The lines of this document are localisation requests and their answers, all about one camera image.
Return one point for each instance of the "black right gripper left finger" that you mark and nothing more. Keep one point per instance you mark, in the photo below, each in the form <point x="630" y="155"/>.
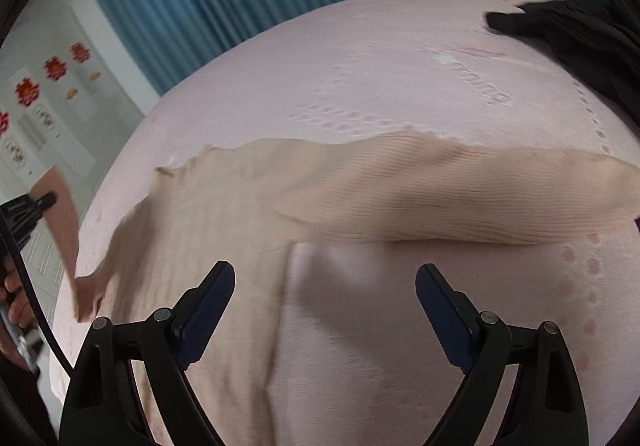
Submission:
<point x="103" y="405"/>

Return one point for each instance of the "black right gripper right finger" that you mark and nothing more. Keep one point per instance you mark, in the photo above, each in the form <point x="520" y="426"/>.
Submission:
<point x="545" y="406"/>

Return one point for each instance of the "beige ribbed knit sweater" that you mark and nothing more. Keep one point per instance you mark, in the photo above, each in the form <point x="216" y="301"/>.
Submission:
<point x="324" y="341"/>

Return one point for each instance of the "person's left forearm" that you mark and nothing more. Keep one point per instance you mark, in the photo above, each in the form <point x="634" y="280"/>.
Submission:
<point x="57" y="207"/>

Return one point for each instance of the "pink patterned bed sheet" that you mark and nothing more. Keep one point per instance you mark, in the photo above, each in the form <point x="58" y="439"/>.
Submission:
<point x="366" y="68"/>

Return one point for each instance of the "black garment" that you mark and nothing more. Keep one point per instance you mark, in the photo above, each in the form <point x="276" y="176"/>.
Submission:
<point x="596" y="40"/>

